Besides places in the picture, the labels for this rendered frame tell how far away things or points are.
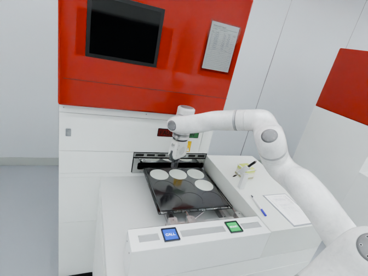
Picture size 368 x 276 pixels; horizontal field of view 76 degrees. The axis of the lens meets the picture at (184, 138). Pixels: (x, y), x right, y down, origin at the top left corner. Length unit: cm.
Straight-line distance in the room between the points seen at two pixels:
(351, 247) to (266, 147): 34
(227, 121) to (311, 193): 42
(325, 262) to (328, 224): 13
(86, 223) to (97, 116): 66
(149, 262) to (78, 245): 87
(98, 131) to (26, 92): 162
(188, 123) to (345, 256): 68
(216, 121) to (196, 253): 52
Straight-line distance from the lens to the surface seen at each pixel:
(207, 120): 104
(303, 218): 123
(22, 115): 287
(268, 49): 336
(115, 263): 98
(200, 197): 120
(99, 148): 129
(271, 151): 84
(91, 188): 142
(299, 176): 84
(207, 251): 95
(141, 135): 128
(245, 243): 103
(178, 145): 115
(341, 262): 73
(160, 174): 130
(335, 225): 85
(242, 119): 100
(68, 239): 165
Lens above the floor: 158
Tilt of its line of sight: 22 degrees down
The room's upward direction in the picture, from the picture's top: 12 degrees clockwise
